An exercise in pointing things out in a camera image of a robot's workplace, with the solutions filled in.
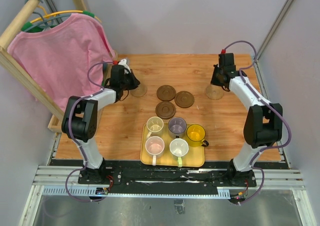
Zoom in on woven rattan coaster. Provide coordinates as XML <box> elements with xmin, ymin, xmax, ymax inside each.
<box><xmin>130</xmin><ymin>83</ymin><xmax>148</xmax><ymax>97</ymax></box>
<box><xmin>205</xmin><ymin>84</ymin><xmax>224</xmax><ymax>100</ymax></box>

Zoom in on brown coaster top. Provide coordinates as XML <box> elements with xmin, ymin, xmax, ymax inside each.
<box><xmin>156</xmin><ymin>85</ymin><xmax>176</xmax><ymax>101</ymax></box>

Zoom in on brown coaster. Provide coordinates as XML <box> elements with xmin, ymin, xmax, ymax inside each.
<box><xmin>174</xmin><ymin>91</ymin><xmax>195</xmax><ymax>108</ymax></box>
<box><xmin>155</xmin><ymin>101</ymin><xmax>176</xmax><ymax>119</ymax></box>
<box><xmin>156</xmin><ymin>85</ymin><xmax>176</xmax><ymax>101</ymax></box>

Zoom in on brown coaster bottom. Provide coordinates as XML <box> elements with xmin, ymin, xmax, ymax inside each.
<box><xmin>155</xmin><ymin>101</ymin><xmax>176</xmax><ymax>119</ymax></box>

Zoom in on yellow transparent mug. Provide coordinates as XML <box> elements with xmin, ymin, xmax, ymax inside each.
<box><xmin>186</xmin><ymin>124</ymin><xmax>209</xmax><ymax>147</ymax></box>

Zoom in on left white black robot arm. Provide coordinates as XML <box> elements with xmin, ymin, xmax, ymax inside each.
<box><xmin>61</xmin><ymin>59</ymin><xmax>140</xmax><ymax>184</ymax></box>

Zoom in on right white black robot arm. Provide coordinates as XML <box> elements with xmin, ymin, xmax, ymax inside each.
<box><xmin>210</xmin><ymin>49</ymin><xmax>283</xmax><ymax>186</ymax></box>

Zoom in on pink t-shirt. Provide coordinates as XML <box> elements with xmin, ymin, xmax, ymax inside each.
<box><xmin>7</xmin><ymin>13</ymin><xmax>114</xmax><ymax>110</ymax></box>

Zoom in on cream mug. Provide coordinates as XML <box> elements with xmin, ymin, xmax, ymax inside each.
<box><xmin>146</xmin><ymin>116</ymin><xmax>164</xmax><ymax>139</ymax></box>

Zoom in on purple mug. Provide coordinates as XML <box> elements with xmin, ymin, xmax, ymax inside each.
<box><xmin>168</xmin><ymin>117</ymin><xmax>187</xmax><ymax>139</ymax></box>

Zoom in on pink mug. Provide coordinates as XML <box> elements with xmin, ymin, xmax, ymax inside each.
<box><xmin>145</xmin><ymin>136</ymin><xmax>165</xmax><ymax>166</ymax></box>

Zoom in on yellow hanger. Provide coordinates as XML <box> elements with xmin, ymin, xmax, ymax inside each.
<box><xmin>31</xmin><ymin>0</ymin><xmax>102</xmax><ymax>23</ymax></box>

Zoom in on grey-green hanger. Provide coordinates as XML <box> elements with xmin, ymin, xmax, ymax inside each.
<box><xmin>20</xmin><ymin>11</ymin><xmax>87</xmax><ymax>33</ymax></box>

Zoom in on wooden clothes rack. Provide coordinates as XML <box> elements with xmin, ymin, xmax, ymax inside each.
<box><xmin>0</xmin><ymin>0</ymin><xmax>119</xmax><ymax>135</ymax></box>

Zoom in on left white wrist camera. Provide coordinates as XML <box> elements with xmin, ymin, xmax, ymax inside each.
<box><xmin>118</xmin><ymin>58</ymin><xmax>131</xmax><ymax>72</ymax></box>

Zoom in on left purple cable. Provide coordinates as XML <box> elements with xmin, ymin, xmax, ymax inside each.
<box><xmin>64</xmin><ymin>60</ymin><xmax>118</xmax><ymax>203</ymax></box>

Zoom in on white green-handled mug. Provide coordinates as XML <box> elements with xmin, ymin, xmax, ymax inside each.
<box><xmin>169</xmin><ymin>138</ymin><xmax>189</xmax><ymax>168</ymax></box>

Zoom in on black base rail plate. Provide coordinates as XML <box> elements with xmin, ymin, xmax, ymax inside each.
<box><xmin>46</xmin><ymin>160</ymin><xmax>257</xmax><ymax>196</ymax></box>

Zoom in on aluminium frame rails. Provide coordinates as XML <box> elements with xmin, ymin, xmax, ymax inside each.
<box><xmin>33</xmin><ymin>166</ymin><xmax>305</xmax><ymax>199</ymax></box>

